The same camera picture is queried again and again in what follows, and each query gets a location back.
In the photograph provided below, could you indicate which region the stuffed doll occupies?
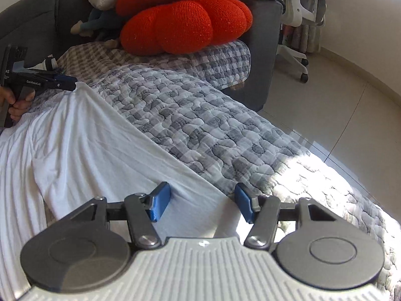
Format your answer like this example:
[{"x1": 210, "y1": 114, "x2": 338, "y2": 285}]
[{"x1": 70, "y1": 8, "x2": 122, "y2": 37}]

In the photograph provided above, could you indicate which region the white garment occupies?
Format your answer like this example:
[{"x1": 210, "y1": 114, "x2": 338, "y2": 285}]
[{"x1": 1, "y1": 83, "x2": 246, "y2": 300}]

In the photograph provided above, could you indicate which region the grey checked quilt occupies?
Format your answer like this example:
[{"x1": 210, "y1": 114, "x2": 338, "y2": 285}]
[{"x1": 31, "y1": 39, "x2": 401, "y2": 301}]

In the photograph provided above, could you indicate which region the red flower cushion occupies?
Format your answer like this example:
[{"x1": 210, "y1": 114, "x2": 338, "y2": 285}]
[{"x1": 116, "y1": 0, "x2": 253, "y2": 56}]

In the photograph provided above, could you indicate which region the white office chair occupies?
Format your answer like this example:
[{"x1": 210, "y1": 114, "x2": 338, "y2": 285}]
[{"x1": 259, "y1": 0, "x2": 333, "y2": 84}]

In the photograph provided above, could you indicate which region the person's left hand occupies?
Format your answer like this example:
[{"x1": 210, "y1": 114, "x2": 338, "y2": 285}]
[{"x1": 0, "y1": 87, "x2": 35, "y2": 122}]

